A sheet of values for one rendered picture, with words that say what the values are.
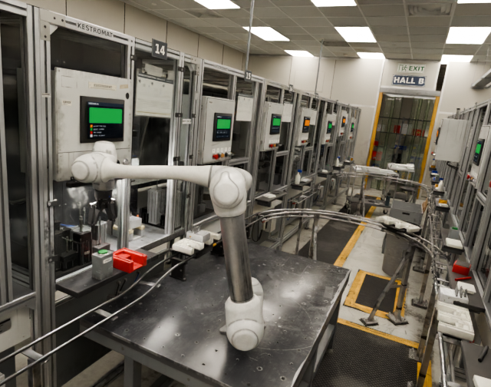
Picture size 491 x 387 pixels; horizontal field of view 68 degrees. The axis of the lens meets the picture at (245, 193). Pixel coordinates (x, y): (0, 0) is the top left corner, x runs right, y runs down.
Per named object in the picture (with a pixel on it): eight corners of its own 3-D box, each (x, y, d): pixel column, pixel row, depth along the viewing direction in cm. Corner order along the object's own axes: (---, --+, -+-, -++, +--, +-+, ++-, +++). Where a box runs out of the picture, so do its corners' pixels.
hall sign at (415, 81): (424, 87, 859) (426, 76, 854) (390, 84, 890) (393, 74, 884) (424, 87, 863) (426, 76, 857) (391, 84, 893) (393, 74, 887)
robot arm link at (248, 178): (214, 160, 164) (210, 164, 151) (253, 165, 164) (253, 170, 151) (211, 188, 167) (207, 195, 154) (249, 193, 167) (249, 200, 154)
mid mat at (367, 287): (403, 324, 329) (403, 322, 329) (342, 305, 351) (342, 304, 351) (406, 282, 418) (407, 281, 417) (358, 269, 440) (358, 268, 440)
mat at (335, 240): (324, 297, 362) (324, 296, 362) (269, 281, 386) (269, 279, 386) (381, 197, 881) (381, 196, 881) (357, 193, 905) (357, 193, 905)
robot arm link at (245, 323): (265, 327, 169) (266, 358, 147) (230, 330, 169) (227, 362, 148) (246, 163, 152) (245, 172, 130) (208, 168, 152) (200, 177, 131)
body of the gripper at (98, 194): (104, 186, 168) (103, 205, 170) (90, 188, 160) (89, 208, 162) (116, 189, 165) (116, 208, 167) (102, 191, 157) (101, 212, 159)
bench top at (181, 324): (279, 418, 135) (281, 409, 134) (77, 324, 178) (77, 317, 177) (350, 274, 268) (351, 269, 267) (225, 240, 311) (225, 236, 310)
